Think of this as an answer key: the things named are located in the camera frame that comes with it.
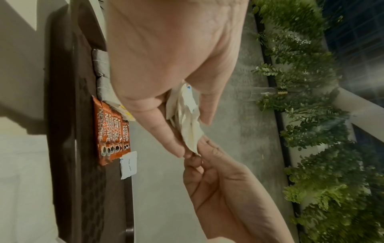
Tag person's left hand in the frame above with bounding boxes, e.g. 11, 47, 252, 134
106, 0, 250, 159

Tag person's right hand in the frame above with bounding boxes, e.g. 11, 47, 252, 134
182, 135, 296, 243

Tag row of red coffee sachets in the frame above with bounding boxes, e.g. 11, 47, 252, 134
92, 95, 130, 167

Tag white beam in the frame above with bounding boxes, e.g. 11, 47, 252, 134
331, 86, 384, 136

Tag green plants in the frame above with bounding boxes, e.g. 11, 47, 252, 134
250, 0, 384, 243

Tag brown plastic tray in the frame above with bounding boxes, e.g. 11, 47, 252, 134
43, 0, 136, 243

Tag glass building facade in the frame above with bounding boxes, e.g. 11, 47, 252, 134
318, 0, 384, 96

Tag square white sugar packet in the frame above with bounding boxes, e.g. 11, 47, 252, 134
181, 118, 205, 157
120, 151, 138, 180

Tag bundle of white sugar packets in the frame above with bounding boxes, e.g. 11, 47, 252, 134
166, 82, 201, 127

